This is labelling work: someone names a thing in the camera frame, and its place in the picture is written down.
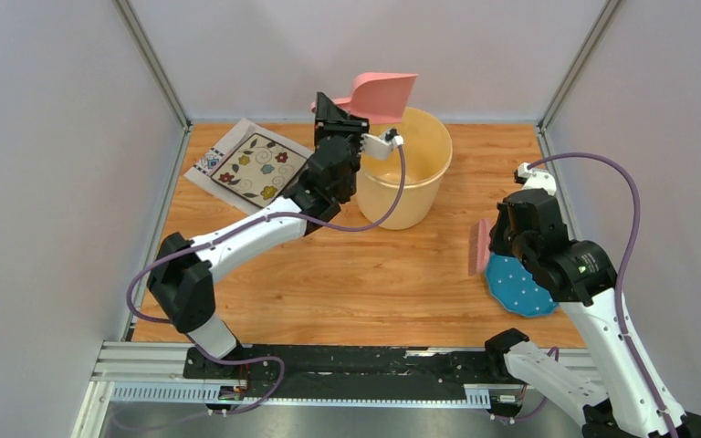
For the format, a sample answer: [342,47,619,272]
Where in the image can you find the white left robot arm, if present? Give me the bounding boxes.
[146,92,370,379]

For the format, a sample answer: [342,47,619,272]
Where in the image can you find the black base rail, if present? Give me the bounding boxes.
[183,344,522,402]

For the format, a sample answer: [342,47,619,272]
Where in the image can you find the blue polka dot plate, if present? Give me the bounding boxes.
[484,254,559,318]

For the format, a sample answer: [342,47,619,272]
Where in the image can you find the aluminium frame post left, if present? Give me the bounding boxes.
[112,0,192,130]

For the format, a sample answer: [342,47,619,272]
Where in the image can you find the floral square plate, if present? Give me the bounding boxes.
[210,133,307,208]

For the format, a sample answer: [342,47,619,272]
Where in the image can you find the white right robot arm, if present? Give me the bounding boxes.
[484,189,701,437]

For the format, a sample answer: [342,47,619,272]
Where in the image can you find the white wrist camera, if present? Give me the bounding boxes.
[514,162,558,196]
[361,128,404,161]

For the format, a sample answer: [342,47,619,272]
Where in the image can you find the aluminium frame post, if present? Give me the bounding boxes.
[112,0,192,130]
[538,0,624,132]

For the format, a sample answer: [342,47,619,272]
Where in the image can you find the pink hand brush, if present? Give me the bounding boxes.
[467,218,492,276]

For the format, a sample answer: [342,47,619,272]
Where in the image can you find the pink dustpan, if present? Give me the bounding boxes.
[331,72,418,125]

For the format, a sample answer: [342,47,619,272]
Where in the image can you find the cream plastic bucket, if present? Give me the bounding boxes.
[355,107,453,230]

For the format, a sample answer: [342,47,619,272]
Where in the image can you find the patterned white placemat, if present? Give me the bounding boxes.
[184,119,312,214]

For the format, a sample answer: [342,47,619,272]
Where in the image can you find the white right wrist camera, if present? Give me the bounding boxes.
[514,162,558,196]

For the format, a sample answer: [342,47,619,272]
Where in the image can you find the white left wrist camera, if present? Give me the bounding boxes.
[361,128,404,161]

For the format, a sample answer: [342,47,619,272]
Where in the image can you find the aluminium frame post right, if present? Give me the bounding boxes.
[538,0,624,132]

